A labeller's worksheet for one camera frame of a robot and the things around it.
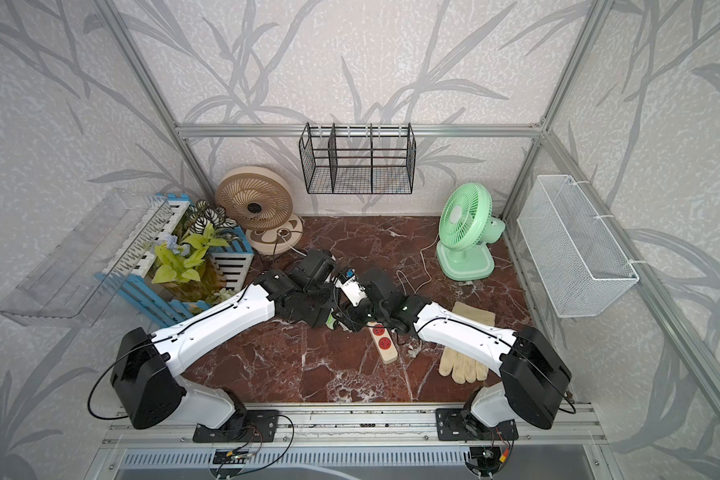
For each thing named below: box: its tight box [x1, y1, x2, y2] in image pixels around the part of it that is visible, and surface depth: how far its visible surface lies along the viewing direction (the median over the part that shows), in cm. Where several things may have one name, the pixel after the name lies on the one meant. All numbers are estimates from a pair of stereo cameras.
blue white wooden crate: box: [94, 192, 254, 327], surface depth 82 cm
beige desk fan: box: [216, 166, 303, 255], surface depth 96 cm
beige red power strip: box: [366, 321, 399, 364], surface depth 86 cm
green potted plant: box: [151, 199, 238, 307], surface depth 83 cm
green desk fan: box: [436, 182, 505, 281], surface depth 93 cm
